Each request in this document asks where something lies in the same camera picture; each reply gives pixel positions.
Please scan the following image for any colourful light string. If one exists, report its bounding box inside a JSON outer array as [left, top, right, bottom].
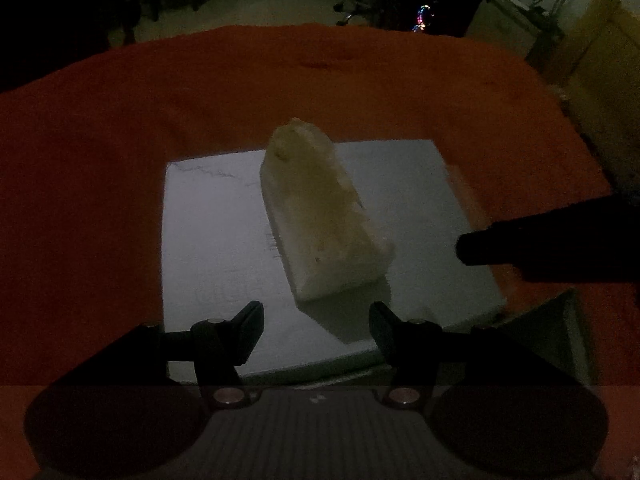
[[411, 3, 435, 34]]

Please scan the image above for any white flat board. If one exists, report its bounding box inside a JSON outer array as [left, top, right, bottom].
[[162, 140, 506, 385]]

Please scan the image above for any red tablecloth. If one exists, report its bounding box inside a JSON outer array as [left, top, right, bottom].
[[1, 24, 611, 479]]

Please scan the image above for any cardboard box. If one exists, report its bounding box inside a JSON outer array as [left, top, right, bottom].
[[466, 0, 559, 64]]

